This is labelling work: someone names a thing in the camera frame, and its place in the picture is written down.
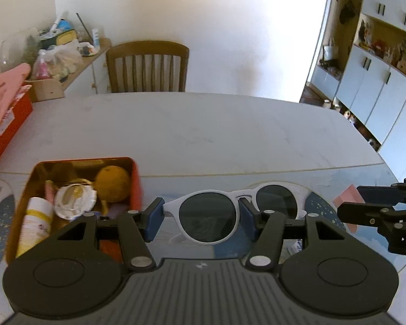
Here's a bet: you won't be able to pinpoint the white wall cabinet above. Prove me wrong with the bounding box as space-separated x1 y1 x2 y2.
299 0 406 183

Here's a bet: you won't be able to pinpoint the red cardboard box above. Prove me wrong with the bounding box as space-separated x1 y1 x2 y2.
0 84 34 175

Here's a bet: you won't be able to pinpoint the red box with pink cloth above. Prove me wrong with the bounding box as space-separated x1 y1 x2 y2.
0 64 32 143

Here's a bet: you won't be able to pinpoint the white tube with yellow band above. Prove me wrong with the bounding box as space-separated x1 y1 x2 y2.
16 197 55 258

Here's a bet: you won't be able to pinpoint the dark hanging hat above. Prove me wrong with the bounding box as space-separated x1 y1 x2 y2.
338 0 358 25

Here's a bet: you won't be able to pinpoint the wooden sideboard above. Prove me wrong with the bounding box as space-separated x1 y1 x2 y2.
25 37 113 103

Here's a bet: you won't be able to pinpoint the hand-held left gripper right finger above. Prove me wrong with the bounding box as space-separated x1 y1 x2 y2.
238 198 346 273

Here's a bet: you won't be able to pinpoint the small purple block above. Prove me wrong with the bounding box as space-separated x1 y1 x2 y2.
106 205 129 220

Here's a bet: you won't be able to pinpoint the glass bowl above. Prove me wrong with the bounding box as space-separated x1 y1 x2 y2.
0 27 43 73

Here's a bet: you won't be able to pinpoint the red tin box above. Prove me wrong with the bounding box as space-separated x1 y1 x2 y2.
5 157 143 265

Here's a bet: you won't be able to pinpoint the clear plastic bag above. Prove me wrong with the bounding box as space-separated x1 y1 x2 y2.
32 39 84 82

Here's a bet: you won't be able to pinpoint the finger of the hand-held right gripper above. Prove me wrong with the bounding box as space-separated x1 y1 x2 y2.
357 178 406 207
337 202 406 228

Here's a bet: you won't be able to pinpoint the wooden chair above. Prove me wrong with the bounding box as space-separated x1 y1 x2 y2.
106 41 190 93

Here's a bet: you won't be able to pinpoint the orange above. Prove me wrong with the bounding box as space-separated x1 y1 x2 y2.
95 166 132 204

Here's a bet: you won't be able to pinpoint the tray of assorted clutter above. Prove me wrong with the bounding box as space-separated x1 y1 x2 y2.
37 10 79 47

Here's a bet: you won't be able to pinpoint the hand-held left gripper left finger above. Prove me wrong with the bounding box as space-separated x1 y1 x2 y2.
56 197 165 272

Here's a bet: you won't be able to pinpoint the pink eraser bar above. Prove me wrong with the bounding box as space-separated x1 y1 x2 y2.
45 180 57 204

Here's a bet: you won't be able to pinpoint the white sunglasses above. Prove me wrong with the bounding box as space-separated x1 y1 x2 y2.
162 182 307 246

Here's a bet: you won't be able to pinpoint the brown cardboard box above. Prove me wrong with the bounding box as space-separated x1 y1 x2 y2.
24 79 66 103

